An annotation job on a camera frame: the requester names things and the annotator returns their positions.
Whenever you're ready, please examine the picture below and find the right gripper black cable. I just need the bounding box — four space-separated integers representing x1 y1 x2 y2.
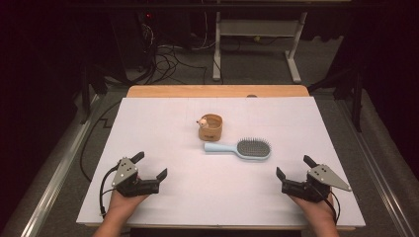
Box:
312 186 341 227

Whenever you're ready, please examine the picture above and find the black box with red light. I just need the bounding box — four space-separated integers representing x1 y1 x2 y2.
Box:
110 9 156 71

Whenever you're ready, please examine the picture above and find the white metal stand frame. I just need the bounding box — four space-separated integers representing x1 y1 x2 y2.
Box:
211 11 309 85

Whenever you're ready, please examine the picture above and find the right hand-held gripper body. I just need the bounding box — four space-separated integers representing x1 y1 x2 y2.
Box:
281 163 353 203

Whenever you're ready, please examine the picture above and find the aluminium rail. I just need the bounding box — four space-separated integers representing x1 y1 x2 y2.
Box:
335 98 419 237
19 94 102 237

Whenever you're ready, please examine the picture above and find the bundle of floor cables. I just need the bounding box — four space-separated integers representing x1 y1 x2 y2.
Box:
136 23 210 86

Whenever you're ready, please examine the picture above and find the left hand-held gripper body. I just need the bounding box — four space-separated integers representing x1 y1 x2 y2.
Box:
111 157 161 198

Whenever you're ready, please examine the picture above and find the white board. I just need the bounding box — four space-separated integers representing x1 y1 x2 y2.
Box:
76 96 367 228

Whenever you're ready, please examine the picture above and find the light blue hairbrush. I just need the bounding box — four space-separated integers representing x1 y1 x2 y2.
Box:
203 137 272 162

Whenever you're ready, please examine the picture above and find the black stand leg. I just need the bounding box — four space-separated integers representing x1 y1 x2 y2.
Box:
78 61 111 125
307 63 366 133

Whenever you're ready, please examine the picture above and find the round wooden cup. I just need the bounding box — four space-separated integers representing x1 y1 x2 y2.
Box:
198 114 224 142

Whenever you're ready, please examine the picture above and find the person's right hand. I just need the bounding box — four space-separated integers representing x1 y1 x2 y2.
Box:
289 193 338 226

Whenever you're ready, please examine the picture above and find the black floor cable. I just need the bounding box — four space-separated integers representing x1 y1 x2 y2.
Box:
79 100 124 183

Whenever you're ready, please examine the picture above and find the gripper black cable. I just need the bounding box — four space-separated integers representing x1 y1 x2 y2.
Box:
99 165 121 219
312 186 341 227

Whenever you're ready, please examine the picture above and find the person's left hand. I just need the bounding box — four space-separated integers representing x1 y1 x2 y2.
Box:
104 187 150 221

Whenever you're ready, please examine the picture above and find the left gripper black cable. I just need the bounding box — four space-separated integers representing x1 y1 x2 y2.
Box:
99 165 121 219

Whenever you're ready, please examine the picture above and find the wooden table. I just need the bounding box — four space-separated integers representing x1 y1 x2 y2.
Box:
84 84 358 232

